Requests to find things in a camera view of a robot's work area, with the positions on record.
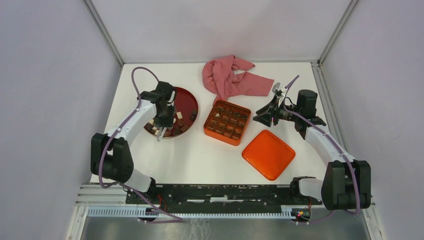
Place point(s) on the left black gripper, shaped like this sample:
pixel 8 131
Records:
pixel 168 122

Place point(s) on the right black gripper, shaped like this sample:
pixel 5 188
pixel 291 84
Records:
pixel 266 118

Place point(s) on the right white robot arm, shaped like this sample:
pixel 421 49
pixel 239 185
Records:
pixel 347 181

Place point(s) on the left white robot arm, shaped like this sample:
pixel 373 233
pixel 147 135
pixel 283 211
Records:
pixel 110 152

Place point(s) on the white chocolate piece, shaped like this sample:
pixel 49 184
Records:
pixel 179 115

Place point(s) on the orange chocolate box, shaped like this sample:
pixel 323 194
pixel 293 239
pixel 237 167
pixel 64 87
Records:
pixel 230 126

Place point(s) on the round dark red plate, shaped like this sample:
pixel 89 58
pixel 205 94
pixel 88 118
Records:
pixel 184 102

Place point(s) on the orange box lid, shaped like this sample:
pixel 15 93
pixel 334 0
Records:
pixel 268 154

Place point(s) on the pink cloth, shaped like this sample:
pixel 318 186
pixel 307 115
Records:
pixel 229 76

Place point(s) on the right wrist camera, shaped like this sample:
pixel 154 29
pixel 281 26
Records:
pixel 280 92

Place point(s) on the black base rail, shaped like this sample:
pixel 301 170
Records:
pixel 225 199

